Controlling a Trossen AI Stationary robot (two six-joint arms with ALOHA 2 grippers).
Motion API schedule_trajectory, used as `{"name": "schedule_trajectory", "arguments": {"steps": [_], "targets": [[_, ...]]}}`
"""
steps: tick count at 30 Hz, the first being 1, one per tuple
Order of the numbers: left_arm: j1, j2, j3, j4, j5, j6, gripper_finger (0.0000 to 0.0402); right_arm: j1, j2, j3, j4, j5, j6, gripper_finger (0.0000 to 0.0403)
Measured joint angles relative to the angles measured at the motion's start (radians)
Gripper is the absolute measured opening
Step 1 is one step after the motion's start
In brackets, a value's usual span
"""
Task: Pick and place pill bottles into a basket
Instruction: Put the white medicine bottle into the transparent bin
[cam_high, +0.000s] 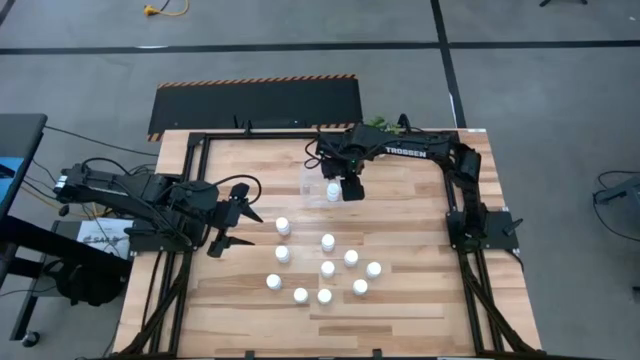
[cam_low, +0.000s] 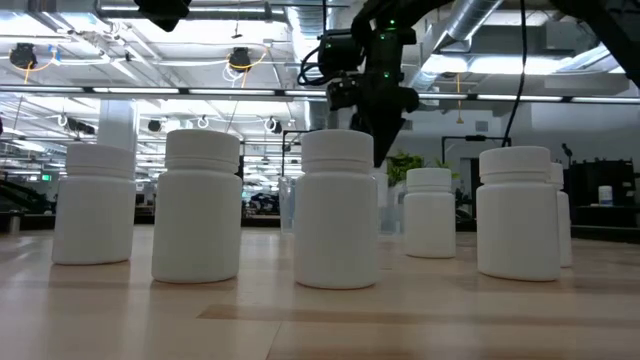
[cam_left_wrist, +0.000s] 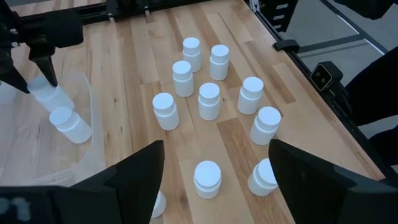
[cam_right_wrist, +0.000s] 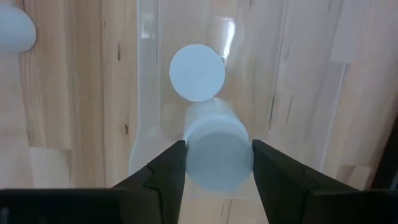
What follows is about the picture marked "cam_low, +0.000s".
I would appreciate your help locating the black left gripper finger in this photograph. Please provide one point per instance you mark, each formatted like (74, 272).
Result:
(165, 12)

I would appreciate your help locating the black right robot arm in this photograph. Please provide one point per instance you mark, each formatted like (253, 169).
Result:
(390, 12)

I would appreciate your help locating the clear plastic basket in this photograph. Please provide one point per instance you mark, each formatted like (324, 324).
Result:
(287, 210)

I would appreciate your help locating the green plant in white pot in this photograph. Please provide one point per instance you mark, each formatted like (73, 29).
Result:
(400, 167)

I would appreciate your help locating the long ceiling light strip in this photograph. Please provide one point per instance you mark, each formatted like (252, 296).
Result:
(225, 91)

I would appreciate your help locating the white building column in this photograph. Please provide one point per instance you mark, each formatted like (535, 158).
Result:
(117, 125)

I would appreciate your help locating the black partition panel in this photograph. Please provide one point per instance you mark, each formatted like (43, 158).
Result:
(590, 185)

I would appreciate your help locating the small white container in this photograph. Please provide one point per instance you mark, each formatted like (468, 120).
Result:
(605, 196)

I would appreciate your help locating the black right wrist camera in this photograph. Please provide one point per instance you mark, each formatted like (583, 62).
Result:
(344, 95)

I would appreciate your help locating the silver ventilation duct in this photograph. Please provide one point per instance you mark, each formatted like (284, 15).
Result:
(300, 25)
(470, 15)

